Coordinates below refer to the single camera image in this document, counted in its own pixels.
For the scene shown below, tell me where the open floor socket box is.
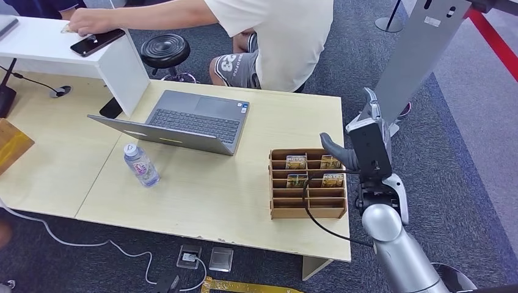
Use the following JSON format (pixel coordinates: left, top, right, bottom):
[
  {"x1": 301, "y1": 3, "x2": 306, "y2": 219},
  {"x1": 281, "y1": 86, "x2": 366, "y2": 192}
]
[{"x1": 176, "y1": 244, "x2": 203, "y2": 271}]

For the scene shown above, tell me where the hotel card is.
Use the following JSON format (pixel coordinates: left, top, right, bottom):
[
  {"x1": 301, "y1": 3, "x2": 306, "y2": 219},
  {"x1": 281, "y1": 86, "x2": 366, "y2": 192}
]
[
  {"x1": 286, "y1": 173, "x2": 308, "y2": 189},
  {"x1": 319, "y1": 154, "x2": 343, "y2": 170},
  {"x1": 321, "y1": 173, "x2": 345, "y2": 189},
  {"x1": 285, "y1": 154, "x2": 308, "y2": 170}
]

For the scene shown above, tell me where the metal floor plate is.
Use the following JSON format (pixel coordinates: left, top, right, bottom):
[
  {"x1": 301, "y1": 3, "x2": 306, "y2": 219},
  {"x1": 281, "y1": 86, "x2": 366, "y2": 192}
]
[{"x1": 208, "y1": 247, "x2": 235, "y2": 273}]

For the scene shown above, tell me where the chrome rimmed stool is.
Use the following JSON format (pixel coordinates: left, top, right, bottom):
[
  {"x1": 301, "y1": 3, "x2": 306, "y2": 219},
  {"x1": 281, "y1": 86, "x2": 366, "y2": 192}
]
[{"x1": 430, "y1": 262, "x2": 479, "y2": 293}]

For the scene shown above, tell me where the black smartphone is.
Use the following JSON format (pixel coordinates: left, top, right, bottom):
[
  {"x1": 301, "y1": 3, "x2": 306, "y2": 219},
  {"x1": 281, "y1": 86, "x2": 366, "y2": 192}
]
[{"x1": 69, "y1": 28, "x2": 126, "y2": 58}]

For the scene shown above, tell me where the grey kiosk stand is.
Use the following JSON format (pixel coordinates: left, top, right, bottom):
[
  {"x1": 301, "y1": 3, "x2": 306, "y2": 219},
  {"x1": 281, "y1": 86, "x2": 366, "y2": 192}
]
[{"x1": 345, "y1": 0, "x2": 473, "y2": 139}]

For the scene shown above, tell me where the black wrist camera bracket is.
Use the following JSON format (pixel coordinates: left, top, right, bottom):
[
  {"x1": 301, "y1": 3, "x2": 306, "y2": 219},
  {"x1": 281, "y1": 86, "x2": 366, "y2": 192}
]
[{"x1": 348, "y1": 120, "x2": 393, "y2": 181}]

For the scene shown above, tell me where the closed grey laptop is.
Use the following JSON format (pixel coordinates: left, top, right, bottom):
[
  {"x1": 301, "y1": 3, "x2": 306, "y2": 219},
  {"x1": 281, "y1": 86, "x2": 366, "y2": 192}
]
[{"x1": 0, "y1": 15, "x2": 20, "y2": 40}]

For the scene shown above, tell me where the black round stool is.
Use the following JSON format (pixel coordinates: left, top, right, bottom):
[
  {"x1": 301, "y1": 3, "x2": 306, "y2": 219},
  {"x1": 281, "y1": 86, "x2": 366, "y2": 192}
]
[{"x1": 140, "y1": 33, "x2": 197, "y2": 84}]

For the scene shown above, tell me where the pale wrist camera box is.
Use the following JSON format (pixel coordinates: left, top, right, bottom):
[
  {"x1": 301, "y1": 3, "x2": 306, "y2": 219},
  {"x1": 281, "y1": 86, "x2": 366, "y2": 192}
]
[{"x1": 345, "y1": 116, "x2": 383, "y2": 135}]

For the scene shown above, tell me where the wooden desk leg panel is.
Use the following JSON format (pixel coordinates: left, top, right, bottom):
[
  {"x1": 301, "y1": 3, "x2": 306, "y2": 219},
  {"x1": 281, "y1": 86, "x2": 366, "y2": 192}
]
[{"x1": 302, "y1": 255, "x2": 335, "y2": 282}]

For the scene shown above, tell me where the person's hand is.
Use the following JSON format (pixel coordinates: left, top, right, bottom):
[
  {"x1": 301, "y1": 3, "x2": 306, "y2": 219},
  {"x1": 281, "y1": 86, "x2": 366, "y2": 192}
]
[{"x1": 68, "y1": 7, "x2": 107, "y2": 38}]

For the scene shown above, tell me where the wooden card holder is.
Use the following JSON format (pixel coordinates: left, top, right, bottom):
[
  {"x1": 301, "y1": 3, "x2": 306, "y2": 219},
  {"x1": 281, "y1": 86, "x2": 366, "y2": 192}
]
[{"x1": 268, "y1": 147, "x2": 349, "y2": 220}]

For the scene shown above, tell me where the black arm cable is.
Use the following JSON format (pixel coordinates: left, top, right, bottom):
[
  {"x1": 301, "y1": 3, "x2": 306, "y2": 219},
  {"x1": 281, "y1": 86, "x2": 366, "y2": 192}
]
[{"x1": 301, "y1": 170, "x2": 376, "y2": 248}]

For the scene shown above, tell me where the stanchion post with base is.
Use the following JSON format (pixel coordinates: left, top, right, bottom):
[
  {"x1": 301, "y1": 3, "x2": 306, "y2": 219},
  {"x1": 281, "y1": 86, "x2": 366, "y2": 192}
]
[{"x1": 374, "y1": 0, "x2": 406, "y2": 34}]

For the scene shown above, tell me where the yellow floor tape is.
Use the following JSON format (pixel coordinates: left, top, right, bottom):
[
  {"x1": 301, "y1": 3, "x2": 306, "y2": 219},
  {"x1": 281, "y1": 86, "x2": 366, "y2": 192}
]
[{"x1": 200, "y1": 277, "x2": 304, "y2": 293}]

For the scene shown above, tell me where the brown cardboard box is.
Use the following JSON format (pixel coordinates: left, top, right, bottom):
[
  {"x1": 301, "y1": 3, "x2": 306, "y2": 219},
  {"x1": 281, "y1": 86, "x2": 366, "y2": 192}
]
[{"x1": 0, "y1": 118, "x2": 36, "y2": 177}]

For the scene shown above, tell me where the white floor cable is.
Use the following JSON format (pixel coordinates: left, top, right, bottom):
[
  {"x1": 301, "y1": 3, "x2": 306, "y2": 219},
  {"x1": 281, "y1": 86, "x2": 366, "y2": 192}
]
[{"x1": 0, "y1": 197, "x2": 208, "y2": 293}]

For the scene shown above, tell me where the black router with antenna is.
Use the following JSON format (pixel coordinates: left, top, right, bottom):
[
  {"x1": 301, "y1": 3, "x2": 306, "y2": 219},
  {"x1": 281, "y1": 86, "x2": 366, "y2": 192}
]
[{"x1": 0, "y1": 58, "x2": 18, "y2": 119}]

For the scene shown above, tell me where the red barrier belt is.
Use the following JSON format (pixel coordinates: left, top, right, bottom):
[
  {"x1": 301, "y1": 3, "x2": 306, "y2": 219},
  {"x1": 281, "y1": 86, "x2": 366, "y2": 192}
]
[{"x1": 464, "y1": 8, "x2": 518, "y2": 84}]

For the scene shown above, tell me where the white desk riser shelf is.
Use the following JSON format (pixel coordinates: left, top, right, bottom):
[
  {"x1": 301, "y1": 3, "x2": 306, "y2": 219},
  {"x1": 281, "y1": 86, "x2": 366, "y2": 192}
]
[{"x1": 0, "y1": 15, "x2": 151, "y2": 118}]

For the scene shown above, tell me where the person in dark clothes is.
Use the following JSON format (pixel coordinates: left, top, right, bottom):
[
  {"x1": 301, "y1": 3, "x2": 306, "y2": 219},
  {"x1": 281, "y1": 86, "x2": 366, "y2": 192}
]
[{"x1": 3, "y1": 0, "x2": 88, "y2": 21}]

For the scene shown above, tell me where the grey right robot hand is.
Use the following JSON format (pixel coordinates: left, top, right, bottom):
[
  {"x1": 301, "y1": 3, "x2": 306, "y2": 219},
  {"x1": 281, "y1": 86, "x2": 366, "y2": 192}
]
[{"x1": 319, "y1": 87, "x2": 394, "y2": 171}]

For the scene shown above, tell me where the thin black desk cable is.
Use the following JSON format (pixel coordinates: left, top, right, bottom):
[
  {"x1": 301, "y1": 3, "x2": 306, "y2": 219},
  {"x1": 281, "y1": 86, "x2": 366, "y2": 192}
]
[{"x1": 0, "y1": 64, "x2": 62, "y2": 95}]

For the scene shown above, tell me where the clear plastic water bottle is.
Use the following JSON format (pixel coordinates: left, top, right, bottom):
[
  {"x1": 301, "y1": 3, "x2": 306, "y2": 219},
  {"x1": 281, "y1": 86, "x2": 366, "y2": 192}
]
[{"x1": 123, "y1": 143, "x2": 161, "y2": 189}]

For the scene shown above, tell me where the grey desk cable grommet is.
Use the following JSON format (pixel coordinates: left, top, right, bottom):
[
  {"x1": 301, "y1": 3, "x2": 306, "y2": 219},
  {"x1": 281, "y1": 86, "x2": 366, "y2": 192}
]
[{"x1": 49, "y1": 85, "x2": 73, "y2": 99}]

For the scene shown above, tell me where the flat black device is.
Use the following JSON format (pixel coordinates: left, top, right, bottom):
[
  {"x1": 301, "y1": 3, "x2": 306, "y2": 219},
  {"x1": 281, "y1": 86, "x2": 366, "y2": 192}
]
[{"x1": 99, "y1": 96, "x2": 125, "y2": 120}]

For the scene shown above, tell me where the grey open laptop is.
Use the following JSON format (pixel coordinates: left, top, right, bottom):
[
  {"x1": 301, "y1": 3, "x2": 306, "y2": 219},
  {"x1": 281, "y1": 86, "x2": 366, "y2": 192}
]
[{"x1": 87, "y1": 89, "x2": 251, "y2": 157}]

